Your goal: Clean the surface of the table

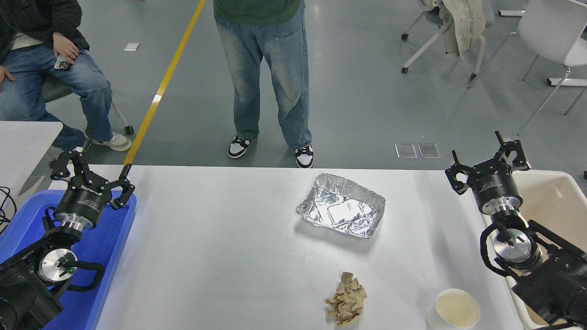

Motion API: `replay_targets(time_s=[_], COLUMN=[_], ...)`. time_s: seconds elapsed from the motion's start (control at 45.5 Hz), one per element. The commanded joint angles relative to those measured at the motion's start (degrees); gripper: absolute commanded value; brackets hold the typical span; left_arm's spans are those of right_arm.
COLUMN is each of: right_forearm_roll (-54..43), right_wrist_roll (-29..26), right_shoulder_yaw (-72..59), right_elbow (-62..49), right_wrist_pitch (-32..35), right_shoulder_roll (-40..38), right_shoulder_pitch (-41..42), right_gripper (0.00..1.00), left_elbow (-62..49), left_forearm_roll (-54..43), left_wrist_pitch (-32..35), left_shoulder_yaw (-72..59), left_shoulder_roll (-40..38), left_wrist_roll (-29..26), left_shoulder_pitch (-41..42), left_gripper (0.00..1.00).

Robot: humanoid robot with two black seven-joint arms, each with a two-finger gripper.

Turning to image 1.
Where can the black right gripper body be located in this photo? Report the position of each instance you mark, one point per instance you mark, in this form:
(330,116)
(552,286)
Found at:
(495,188)

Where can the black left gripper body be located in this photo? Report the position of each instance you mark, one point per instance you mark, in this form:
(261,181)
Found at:
(85,201)

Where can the white smartphone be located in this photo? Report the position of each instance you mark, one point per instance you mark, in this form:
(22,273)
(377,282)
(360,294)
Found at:
(63,64)

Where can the silver foil tray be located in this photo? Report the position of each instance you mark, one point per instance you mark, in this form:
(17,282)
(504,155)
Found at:
(341,208)

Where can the white paper cup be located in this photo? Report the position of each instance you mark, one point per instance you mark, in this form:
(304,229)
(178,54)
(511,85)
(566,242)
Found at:
(456,309)

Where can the tan paper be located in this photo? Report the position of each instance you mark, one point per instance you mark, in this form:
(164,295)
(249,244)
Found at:
(348,298)

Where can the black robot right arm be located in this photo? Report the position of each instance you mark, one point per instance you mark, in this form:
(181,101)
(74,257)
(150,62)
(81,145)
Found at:
(555,284)

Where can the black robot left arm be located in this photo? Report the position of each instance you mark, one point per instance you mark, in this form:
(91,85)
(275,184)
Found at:
(23,298)

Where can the person's right hand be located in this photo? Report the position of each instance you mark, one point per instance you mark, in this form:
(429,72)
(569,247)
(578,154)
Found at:
(5,73)

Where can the person's left hand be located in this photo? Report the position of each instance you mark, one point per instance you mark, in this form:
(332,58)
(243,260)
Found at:
(66,46)

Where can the clear floor plate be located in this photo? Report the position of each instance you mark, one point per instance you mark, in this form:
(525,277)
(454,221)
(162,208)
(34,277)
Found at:
(406,151)
(429,151)

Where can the blue plastic tray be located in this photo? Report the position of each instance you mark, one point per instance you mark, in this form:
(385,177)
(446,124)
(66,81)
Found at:
(105,238)

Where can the large pale plastic bin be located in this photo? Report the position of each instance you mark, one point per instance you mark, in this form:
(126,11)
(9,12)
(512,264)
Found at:
(550,201)

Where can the small white table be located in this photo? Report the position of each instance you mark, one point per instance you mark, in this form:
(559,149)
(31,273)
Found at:
(23,146)

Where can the white table foot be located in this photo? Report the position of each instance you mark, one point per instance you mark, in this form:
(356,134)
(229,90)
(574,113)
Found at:
(568,82)
(509,13)

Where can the person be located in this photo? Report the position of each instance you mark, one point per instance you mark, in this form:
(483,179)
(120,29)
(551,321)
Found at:
(257,68)
(69,82)

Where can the white shell chair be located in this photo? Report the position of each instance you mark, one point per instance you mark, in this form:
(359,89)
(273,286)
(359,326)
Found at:
(550,27)

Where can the beige jacket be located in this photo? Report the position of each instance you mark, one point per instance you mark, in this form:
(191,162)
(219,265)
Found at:
(463,23)

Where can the white frame chair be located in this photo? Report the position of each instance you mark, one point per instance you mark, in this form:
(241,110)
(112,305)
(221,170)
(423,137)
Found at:
(426,45)

